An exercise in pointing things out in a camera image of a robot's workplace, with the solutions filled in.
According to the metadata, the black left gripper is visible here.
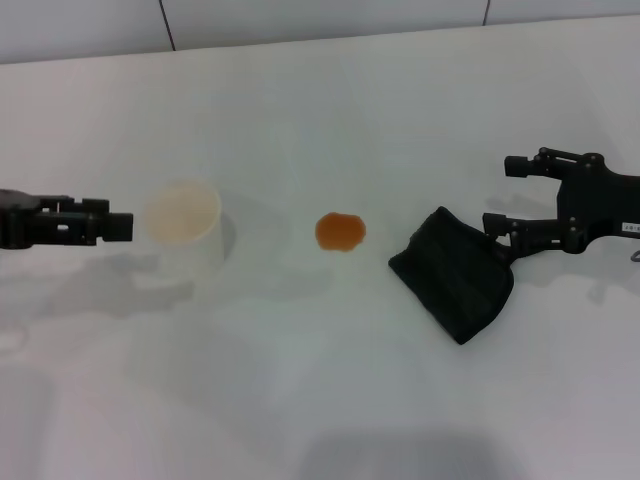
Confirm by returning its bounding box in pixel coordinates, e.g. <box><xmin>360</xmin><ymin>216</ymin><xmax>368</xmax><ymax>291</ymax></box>
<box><xmin>0</xmin><ymin>188</ymin><xmax>135</xmax><ymax>250</ymax></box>

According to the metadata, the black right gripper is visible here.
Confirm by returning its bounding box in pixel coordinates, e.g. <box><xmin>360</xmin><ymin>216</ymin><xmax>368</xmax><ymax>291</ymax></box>
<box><xmin>482</xmin><ymin>146</ymin><xmax>640</xmax><ymax>259</ymax></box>

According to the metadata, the white paper cup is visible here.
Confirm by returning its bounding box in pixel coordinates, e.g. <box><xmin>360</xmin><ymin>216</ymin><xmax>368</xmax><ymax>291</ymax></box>
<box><xmin>142</xmin><ymin>178</ymin><xmax>225</xmax><ymax>290</ymax></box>

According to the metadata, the dark blue rag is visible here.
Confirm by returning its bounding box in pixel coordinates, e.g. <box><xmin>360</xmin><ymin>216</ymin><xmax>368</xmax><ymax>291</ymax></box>
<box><xmin>387</xmin><ymin>205</ymin><xmax>515</xmax><ymax>346</ymax></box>

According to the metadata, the brown water stain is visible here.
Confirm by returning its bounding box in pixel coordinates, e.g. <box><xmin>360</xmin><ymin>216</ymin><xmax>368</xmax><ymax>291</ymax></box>
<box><xmin>313</xmin><ymin>212</ymin><xmax>368</xmax><ymax>254</ymax></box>

